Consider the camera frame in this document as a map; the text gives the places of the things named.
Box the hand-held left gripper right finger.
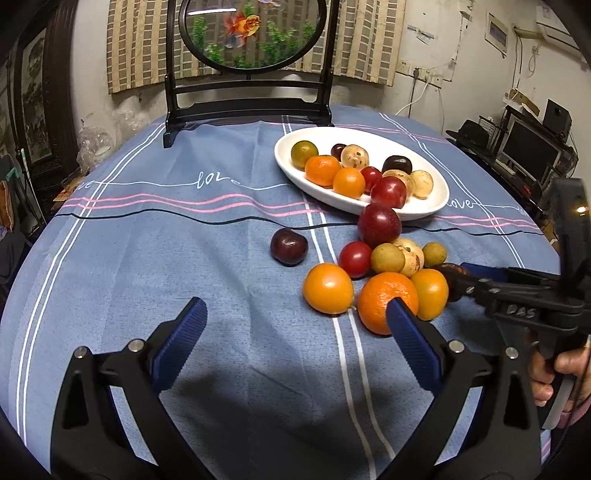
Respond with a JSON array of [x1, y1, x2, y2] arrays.
[[383, 298, 542, 480]]

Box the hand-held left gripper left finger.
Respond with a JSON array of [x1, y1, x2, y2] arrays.
[[50, 296, 208, 480]]

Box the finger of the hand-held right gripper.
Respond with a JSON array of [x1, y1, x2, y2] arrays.
[[459, 262, 512, 281], [444, 271, 491, 302]]

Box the orange persimmon fruit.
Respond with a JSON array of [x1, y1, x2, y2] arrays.
[[409, 268, 450, 321]]

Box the small yellow-green fruit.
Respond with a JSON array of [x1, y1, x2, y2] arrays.
[[422, 242, 448, 268]]

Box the orange mandarin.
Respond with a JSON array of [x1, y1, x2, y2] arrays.
[[357, 272, 419, 336], [304, 155, 341, 187]]

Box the beige spotted fruit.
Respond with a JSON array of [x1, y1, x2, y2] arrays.
[[392, 237, 426, 278], [382, 169, 415, 197], [341, 144, 370, 169]]

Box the yellow-green round fruit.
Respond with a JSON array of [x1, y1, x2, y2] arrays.
[[370, 243, 407, 274]]

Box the white oval plate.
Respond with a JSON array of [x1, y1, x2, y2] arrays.
[[274, 128, 451, 217]]

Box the orange tomato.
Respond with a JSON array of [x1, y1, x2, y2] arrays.
[[303, 263, 355, 315], [332, 167, 366, 199]]

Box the tan round fruit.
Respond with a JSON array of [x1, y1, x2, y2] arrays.
[[410, 170, 435, 200]]

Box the red plum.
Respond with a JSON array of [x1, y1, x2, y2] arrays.
[[370, 176, 408, 209], [358, 203, 402, 249]]

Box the small red tomato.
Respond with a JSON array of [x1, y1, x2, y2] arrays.
[[359, 166, 383, 193]]

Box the green orange citrus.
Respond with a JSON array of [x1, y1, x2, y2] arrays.
[[291, 140, 319, 169]]

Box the person's right forearm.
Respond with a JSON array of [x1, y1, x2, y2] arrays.
[[545, 376, 591, 467]]

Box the person's right hand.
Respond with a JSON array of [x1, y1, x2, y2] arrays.
[[527, 340, 591, 408]]

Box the blue striped tablecloth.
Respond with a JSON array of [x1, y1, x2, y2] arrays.
[[0, 105, 561, 480]]

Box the black computer desk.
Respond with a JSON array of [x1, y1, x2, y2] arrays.
[[445, 104, 591, 241]]

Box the computer monitor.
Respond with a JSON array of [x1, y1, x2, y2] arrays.
[[500, 114, 563, 182]]

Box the black hat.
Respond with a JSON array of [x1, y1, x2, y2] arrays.
[[445, 119, 491, 149]]

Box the black speaker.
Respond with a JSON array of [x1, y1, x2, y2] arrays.
[[543, 99, 573, 136]]

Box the cardboard piece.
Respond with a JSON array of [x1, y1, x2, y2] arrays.
[[505, 88, 539, 114]]

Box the clear plastic bag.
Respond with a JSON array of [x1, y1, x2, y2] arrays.
[[76, 124, 114, 172]]

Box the purple orange bag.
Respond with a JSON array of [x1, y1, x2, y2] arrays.
[[0, 180, 16, 232]]

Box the white air conditioner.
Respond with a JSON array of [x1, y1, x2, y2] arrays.
[[536, 7, 581, 49]]

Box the dark framed painting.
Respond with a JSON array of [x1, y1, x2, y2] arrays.
[[11, 0, 81, 176]]

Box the beige checked curtain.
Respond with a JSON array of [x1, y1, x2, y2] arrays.
[[107, 0, 407, 95]]

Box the round goldfish screen ornament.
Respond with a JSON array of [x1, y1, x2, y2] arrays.
[[163, 0, 335, 149]]

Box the white power cable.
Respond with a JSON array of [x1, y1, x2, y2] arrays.
[[394, 78, 428, 117]]

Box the white mop handle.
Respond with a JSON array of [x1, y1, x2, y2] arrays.
[[7, 148, 47, 227]]

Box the white wall panel box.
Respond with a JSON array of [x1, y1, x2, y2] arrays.
[[487, 11, 509, 59]]

